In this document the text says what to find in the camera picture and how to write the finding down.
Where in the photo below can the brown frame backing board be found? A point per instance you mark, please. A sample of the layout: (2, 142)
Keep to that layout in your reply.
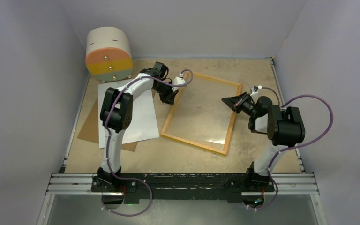
(90, 129)

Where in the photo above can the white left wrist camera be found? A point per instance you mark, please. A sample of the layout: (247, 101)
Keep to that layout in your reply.
(178, 82)

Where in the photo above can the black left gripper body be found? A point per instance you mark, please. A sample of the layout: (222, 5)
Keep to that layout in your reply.
(164, 91)

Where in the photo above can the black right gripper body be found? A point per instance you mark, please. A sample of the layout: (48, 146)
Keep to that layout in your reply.
(247, 107)

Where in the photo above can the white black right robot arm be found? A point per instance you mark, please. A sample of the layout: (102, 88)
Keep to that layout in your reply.
(283, 127)

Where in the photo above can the clear plastic glazing sheet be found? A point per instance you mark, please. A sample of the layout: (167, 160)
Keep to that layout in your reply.
(198, 115)

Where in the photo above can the white orange yellow drawer cabinet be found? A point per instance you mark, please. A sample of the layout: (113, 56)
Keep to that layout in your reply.
(108, 56)

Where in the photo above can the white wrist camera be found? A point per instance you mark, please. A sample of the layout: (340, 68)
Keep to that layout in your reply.
(178, 82)
(255, 90)

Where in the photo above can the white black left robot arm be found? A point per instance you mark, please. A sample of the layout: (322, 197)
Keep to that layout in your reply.
(117, 109)

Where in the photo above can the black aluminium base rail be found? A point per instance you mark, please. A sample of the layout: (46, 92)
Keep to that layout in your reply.
(230, 187)

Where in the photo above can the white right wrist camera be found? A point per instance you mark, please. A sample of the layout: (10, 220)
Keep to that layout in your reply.
(255, 90)

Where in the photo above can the building and sky photo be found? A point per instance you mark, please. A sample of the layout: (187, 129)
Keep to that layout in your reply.
(143, 125)

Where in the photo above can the yellow wooden picture frame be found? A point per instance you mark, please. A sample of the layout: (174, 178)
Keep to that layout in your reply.
(195, 144)

